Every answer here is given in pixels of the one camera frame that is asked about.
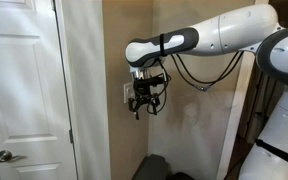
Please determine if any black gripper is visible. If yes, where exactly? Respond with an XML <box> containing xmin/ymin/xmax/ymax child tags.
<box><xmin>128</xmin><ymin>76</ymin><xmax>165</xmax><ymax>121</ymax></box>

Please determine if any dark grey floor box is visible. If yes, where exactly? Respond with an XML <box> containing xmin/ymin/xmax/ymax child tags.
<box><xmin>132</xmin><ymin>153</ymin><xmax>195</xmax><ymax>180</ymax></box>

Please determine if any white panel door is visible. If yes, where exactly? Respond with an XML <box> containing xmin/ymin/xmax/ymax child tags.
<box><xmin>0</xmin><ymin>0</ymin><xmax>79</xmax><ymax>180</ymax></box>

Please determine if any white light switch plate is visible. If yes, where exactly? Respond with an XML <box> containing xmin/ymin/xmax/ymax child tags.
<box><xmin>123</xmin><ymin>81</ymin><xmax>137</xmax><ymax>104</ymax></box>

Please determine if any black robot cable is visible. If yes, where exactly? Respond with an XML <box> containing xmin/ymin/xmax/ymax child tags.
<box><xmin>176</xmin><ymin>50</ymin><xmax>245</xmax><ymax>92</ymax></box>
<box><xmin>169</xmin><ymin>50</ymin><xmax>241</xmax><ymax>90</ymax></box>

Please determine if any white door frame trim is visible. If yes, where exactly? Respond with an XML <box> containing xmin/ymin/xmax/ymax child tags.
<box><xmin>215</xmin><ymin>49</ymin><xmax>256</xmax><ymax>180</ymax></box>

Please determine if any silver door lever handle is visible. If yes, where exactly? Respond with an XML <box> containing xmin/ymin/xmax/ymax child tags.
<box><xmin>0</xmin><ymin>149</ymin><xmax>20</xmax><ymax>164</ymax></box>

